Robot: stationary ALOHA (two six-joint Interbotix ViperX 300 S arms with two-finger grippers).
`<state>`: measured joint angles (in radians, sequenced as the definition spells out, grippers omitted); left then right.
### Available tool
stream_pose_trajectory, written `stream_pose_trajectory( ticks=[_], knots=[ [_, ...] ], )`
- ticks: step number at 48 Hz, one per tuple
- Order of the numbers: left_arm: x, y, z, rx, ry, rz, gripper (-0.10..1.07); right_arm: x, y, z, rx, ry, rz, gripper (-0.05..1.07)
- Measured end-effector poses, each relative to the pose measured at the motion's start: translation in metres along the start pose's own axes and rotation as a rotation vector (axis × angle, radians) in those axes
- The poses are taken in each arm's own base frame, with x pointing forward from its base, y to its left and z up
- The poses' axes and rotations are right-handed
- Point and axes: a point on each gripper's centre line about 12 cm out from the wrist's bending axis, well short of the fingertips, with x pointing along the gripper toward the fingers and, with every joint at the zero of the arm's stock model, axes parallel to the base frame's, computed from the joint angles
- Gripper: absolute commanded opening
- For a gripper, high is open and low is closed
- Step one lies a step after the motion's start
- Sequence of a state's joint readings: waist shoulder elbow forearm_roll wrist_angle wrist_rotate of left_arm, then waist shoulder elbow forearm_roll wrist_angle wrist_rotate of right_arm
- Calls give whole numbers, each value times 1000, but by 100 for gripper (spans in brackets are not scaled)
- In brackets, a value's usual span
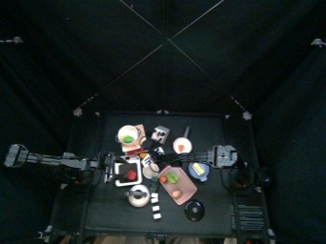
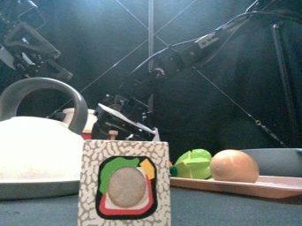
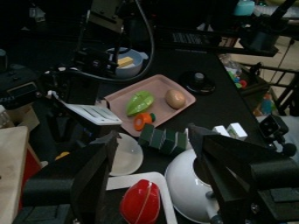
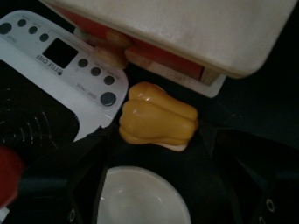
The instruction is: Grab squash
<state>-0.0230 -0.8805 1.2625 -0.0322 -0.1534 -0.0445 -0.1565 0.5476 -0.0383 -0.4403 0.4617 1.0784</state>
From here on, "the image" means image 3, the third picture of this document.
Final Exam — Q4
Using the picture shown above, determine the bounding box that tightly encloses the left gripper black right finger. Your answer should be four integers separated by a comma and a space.
187, 122, 299, 224

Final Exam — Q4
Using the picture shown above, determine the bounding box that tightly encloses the white toy knife block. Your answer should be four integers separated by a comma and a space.
45, 89, 124, 127

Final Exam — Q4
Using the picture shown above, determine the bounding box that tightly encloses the white shallow bowl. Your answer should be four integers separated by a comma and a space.
107, 132, 145, 177

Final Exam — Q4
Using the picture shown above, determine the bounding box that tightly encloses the orange toy carrot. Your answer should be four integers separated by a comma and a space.
132, 111, 157, 132

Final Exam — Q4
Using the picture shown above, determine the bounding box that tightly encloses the yellow toy squash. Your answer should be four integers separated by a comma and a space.
55, 150, 71, 161

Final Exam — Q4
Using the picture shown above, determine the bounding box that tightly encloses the pink plastic tray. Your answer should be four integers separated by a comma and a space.
103, 73, 197, 137

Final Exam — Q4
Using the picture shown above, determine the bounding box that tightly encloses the bag of colourful toys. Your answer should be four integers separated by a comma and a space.
219, 53, 248, 90

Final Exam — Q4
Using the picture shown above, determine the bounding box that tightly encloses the white cube with print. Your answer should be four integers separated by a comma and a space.
211, 124, 231, 138
225, 122, 248, 142

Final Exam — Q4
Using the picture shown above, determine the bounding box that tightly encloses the green toy leaf vegetable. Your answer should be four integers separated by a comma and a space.
125, 89, 156, 118

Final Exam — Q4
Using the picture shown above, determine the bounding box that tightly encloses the green sliced toy cucumber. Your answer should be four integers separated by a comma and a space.
136, 123, 191, 158

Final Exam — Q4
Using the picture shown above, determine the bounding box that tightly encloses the teal bottle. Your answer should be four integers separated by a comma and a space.
232, 0, 257, 18

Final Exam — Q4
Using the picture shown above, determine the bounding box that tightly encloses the toy cheese wedge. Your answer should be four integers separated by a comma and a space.
116, 56, 136, 69

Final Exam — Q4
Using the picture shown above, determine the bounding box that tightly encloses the black round lid with knob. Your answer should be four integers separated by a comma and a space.
179, 70, 217, 96

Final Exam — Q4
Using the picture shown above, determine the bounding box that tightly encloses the red toy pepper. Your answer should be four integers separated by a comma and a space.
117, 178, 163, 224

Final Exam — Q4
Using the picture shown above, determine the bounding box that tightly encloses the tan toy potato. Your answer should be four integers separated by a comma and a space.
163, 88, 188, 110

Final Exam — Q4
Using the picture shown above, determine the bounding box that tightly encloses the white deep bowl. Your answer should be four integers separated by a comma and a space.
105, 47, 149, 79

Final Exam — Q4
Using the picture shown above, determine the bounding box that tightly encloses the black boxy device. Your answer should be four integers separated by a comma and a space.
0, 64, 43, 111

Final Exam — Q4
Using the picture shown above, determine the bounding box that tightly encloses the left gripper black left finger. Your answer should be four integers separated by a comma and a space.
12, 130, 120, 224

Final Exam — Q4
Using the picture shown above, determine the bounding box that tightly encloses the black metal chair frame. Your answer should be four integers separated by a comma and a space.
239, 61, 299, 118

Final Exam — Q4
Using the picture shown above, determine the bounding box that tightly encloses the black webcam on mount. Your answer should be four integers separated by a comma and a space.
257, 114, 299, 158

